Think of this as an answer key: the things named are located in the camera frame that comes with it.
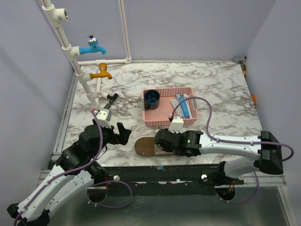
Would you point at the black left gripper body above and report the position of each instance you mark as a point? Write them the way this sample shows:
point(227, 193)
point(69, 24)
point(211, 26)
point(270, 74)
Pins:
point(108, 136)

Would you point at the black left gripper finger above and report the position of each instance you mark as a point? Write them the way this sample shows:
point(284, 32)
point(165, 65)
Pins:
point(123, 137)
point(122, 130)

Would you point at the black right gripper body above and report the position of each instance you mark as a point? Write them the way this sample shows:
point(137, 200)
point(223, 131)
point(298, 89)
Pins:
point(177, 151)

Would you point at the brown oval wooden tray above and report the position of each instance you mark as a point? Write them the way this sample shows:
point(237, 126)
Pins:
point(145, 147)

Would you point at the dark blue mug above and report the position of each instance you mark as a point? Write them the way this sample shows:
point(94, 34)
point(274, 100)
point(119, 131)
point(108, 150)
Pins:
point(151, 99)

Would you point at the pink perforated plastic basket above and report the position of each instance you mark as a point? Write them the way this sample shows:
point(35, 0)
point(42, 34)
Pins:
point(159, 117)

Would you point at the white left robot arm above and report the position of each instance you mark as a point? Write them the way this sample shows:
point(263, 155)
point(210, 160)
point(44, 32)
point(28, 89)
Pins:
point(74, 170)

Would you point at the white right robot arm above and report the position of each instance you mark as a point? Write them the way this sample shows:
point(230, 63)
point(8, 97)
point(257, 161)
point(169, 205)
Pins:
point(255, 153)

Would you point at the grey toothbrush beside basket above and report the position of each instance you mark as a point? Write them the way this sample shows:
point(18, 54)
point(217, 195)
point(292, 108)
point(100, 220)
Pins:
point(195, 103)

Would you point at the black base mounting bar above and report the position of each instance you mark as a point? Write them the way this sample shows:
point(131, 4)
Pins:
point(162, 180)

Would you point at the orange plastic faucet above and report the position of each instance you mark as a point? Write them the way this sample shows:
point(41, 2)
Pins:
point(102, 72)

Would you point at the blue plastic faucet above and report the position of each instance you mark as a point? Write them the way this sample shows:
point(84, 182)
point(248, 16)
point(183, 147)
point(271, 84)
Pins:
point(94, 46)

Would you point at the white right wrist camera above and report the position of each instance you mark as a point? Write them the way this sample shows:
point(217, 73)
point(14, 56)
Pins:
point(176, 125)

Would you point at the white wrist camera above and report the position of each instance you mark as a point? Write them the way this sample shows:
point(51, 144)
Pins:
point(176, 125)
point(104, 117)

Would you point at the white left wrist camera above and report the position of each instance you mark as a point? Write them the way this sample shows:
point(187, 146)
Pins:
point(104, 117)

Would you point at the black t-handle valve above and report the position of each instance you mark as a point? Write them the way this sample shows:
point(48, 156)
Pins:
point(111, 99)

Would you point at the orange clip on wall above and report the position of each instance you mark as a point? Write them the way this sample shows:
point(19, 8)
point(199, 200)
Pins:
point(253, 99)

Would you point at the white pvc pipe frame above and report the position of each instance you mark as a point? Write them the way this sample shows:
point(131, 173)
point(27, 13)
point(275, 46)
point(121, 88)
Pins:
point(56, 16)

